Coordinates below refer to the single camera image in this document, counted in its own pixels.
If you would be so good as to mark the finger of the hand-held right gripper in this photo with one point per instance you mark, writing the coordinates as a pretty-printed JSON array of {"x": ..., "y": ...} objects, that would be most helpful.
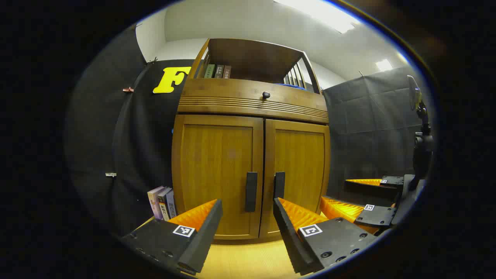
[
  {"x": 378, "y": 217},
  {"x": 393, "y": 181}
]

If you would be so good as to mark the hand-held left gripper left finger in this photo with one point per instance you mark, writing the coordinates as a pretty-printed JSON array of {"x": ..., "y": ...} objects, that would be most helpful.
[{"x": 205, "y": 236}]

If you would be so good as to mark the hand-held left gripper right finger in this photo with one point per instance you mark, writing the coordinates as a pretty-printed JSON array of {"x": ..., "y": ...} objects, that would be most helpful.
[{"x": 288, "y": 236}]

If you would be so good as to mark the wooden shoe cabinet door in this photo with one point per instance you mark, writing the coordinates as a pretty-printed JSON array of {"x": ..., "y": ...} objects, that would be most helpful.
[
  {"x": 217, "y": 162},
  {"x": 302, "y": 162}
]

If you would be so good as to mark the wooden double-door shoe cabinet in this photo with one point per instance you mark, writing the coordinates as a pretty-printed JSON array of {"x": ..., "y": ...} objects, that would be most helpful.
[{"x": 248, "y": 54}]

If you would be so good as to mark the blue grey book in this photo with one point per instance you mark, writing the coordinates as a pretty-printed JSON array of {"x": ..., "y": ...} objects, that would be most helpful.
[{"x": 171, "y": 205}]

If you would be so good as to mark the grey book with yellow label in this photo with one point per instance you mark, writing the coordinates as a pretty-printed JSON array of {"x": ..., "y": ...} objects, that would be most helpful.
[{"x": 162, "y": 207}]

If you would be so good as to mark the black backdrop cloth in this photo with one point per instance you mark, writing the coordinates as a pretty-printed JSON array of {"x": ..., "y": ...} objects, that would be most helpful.
[
  {"x": 97, "y": 135},
  {"x": 368, "y": 128}
]

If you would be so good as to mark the small ceiling light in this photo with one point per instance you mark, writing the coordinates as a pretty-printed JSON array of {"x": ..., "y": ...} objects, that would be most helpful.
[{"x": 383, "y": 65}]

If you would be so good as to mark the silver clip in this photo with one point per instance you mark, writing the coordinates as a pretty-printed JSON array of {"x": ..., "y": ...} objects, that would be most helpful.
[{"x": 111, "y": 174}]

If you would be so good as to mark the blue cloth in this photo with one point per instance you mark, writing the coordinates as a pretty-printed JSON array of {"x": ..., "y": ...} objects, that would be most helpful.
[{"x": 290, "y": 86}]

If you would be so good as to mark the wooden ribbed drawer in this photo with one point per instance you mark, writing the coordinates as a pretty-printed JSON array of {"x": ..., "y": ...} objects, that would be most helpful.
[{"x": 224, "y": 97}]

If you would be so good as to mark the green book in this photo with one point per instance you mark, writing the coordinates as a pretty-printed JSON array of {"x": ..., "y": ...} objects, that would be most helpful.
[{"x": 209, "y": 71}]

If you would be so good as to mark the dark brown book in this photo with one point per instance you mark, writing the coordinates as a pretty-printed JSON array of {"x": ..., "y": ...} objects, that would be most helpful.
[{"x": 219, "y": 72}]

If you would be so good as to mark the reddish brown book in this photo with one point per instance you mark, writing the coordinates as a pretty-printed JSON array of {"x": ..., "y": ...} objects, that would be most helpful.
[{"x": 227, "y": 72}]

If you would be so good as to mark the pink clip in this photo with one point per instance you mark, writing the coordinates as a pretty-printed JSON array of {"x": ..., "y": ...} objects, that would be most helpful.
[{"x": 128, "y": 90}]

